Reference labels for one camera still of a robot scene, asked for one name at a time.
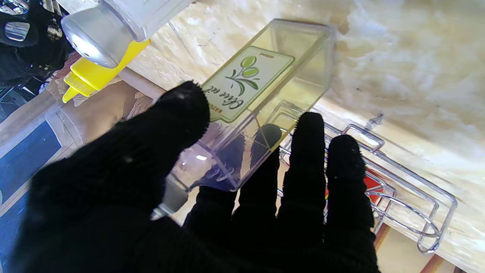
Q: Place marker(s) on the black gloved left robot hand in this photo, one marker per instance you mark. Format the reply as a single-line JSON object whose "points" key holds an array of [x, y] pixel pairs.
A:
{"points": [[113, 189]]}

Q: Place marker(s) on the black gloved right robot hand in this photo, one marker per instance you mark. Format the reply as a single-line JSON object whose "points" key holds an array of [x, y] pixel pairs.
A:
{"points": [[34, 53]]}

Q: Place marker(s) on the yellow mustard squeeze bottle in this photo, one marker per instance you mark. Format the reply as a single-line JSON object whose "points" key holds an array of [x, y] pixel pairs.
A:
{"points": [[98, 74]]}

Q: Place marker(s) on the red tomato ketchup bottle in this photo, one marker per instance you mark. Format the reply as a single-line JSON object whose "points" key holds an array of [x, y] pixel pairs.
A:
{"points": [[373, 187]]}

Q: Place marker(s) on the clear olive oil bottle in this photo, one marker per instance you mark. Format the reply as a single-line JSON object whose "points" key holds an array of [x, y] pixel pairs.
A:
{"points": [[265, 76]]}

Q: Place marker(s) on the white framed window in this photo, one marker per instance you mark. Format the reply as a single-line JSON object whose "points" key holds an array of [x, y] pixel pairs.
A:
{"points": [[26, 159]]}

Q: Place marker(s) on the white shaker with silver cap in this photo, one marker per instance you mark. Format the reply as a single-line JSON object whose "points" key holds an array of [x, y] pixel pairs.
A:
{"points": [[102, 34]]}

